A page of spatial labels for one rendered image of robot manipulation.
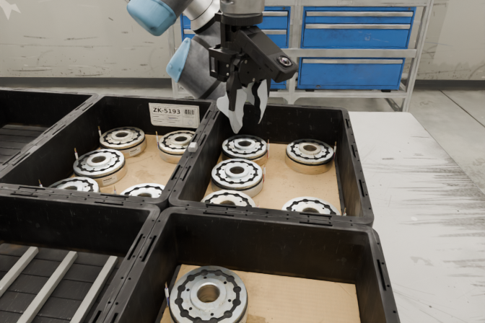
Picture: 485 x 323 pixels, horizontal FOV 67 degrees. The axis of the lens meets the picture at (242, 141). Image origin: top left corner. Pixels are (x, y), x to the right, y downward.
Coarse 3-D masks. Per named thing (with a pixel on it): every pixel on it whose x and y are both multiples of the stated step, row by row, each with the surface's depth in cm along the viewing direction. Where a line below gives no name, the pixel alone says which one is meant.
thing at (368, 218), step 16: (208, 128) 75; (352, 128) 75; (352, 144) 70; (192, 160) 65; (352, 160) 65; (176, 192) 57; (208, 208) 53; (224, 208) 53; (240, 208) 53; (256, 208) 53; (368, 208) 53; (368, 224) 51
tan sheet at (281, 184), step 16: (272, 144) 90; (272, 160) 83; (272, 176) 78; (288, 176) 78; (304, 176) 78; (320, 176) 78; (208, 192) 73; (272, 192) 73; (288, 192) 73; (304, 192) 73; (320, 192) 73; (336, 192) 73; (272, 208) 69; (336, 208) 69
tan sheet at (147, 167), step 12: (156, 144) 90; (144, 156) 85; (156, 156) 85; (132, 168) 81; (144, 168) 81; (156, 168) 81; (168, 168) 81; (120, 180) 77; (132, 180) 77; (144, 180) 77; (156, 180) 77; (108, 192) 73; (120, 192) 73
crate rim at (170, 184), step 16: (112, 96) 91; (128, 96) 91; (144, 96) 91; (80, 112) 82; (208, 112) 83; (64, 128) 76; (16, 160) 65; (0, 176) 60; (176, 176) 60; (32, 192) 57; (48, 192) 57; (64, 192) 57; (80, 192) 57; (160, 208) 55
